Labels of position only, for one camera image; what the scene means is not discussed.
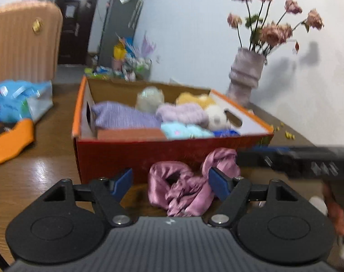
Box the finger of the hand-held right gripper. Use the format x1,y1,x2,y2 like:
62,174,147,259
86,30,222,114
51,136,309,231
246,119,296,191
250,146,291,152
237,150,292,174

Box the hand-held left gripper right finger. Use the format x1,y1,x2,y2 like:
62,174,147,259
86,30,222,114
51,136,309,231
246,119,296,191
207,167,298,228

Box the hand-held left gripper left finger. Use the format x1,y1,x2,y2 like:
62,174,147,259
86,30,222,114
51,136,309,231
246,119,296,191
42,168,133,228

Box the pink satin cloth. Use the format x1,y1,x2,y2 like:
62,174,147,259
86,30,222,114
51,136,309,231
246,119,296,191
148,147,241,217

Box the red cardboard box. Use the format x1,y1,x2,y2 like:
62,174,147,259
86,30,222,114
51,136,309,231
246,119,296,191
72,75,275,185

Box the small blue soft item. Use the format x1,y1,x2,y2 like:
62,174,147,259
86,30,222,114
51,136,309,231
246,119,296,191
214,129,241,138

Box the light blue fluffy scrunchie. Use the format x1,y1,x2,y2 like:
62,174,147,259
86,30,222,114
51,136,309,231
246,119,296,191
160,121,216,140

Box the purple striped cloth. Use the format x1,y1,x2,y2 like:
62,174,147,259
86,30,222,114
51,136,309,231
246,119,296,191
91,101,162,130

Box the lavender fuzzy cloth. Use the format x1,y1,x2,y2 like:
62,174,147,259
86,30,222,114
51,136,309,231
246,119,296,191
156,103,209,128

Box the person's right hand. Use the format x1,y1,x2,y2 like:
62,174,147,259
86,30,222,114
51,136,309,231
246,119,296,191
322,180,344,238

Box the scattered yellow bits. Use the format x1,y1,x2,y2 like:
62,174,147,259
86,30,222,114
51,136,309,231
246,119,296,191
272,123,296,140

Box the white plush toy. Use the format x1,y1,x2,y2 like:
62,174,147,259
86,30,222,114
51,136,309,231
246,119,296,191
204,105,232,131

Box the grey ribbed vase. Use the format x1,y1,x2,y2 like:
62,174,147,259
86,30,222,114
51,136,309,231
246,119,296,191
227,47,266,109

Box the white green plush ball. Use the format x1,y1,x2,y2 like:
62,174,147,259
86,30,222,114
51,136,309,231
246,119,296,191
135,86,165,113

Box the yellow plush toy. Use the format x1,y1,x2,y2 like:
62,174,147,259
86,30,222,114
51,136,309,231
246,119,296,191
176,92,217,110

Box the green plastic bag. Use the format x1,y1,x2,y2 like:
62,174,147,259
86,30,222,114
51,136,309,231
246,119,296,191
84,65,114,79

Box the dried pink rose bouquet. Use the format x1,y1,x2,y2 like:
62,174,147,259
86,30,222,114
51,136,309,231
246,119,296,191
227,0,325,58

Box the orange cardboard flap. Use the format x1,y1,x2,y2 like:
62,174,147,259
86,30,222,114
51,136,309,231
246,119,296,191
0,119,35,171

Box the yellow blue gift bags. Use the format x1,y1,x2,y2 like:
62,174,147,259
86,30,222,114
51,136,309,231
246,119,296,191
113,35,136,62

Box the blue plastic packet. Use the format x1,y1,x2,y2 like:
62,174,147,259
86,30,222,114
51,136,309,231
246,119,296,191
0,80,54,124

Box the grey refrigerator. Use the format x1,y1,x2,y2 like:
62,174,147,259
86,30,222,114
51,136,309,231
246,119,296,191
99,0,146,61

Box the dark brown door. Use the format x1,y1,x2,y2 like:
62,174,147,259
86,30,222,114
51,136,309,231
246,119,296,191
55,0,100,66

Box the pink ribbed suitcase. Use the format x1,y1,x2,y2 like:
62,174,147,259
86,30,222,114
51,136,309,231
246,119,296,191
0,0,64,85

